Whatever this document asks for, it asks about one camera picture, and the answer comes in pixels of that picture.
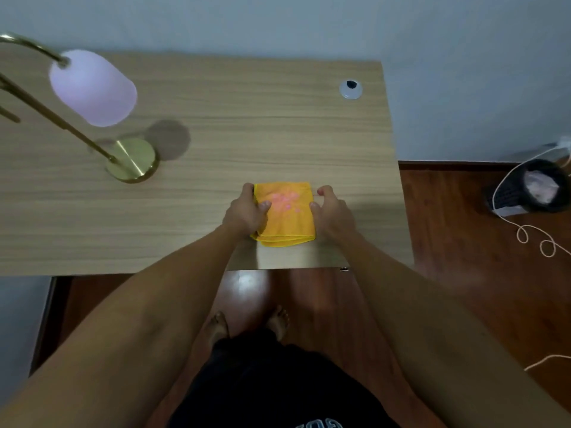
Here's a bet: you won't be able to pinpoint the yellow cloth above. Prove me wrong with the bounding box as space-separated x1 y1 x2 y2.
251 182 317 248

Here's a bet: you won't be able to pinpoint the person's black shorts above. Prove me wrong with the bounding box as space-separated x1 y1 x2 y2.
167 327 402 428

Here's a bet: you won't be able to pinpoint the pale plastic bin bag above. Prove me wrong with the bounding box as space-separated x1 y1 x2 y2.
523 170 561 205

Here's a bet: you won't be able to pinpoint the person's left hand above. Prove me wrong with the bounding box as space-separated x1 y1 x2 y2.
222 182 273 240

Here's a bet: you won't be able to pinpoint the black waste bin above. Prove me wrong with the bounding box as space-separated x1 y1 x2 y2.
485 159 571 218

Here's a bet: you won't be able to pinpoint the white round cable grommet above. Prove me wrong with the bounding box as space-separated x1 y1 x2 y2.
339 79 363 100

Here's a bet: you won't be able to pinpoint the person's right foot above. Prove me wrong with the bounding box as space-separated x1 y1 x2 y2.
266 306 291 342

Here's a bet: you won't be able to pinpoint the dark desk leg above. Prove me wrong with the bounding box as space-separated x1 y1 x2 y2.
29 276 73 377

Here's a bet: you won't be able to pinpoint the person's left forearm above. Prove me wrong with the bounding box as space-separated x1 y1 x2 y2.
0 222 259 428

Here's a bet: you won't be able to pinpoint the person's right hand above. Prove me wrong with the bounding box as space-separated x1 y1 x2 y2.
309 185 359 246

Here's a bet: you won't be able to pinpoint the person's foot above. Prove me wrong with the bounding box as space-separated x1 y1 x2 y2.
204 310 231 349
266 306 291 342

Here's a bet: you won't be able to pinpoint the brass desk lamp white shade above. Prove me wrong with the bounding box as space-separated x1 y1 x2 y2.
0 33 160 184

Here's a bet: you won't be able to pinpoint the person's left foot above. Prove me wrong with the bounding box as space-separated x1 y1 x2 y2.
204 310 231 349

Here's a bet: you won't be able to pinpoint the white cable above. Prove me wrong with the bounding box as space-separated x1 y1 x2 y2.
491 145 571 259
524 354 571 372

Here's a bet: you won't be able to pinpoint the person's right forearm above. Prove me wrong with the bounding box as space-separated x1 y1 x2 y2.
331 232 571 428

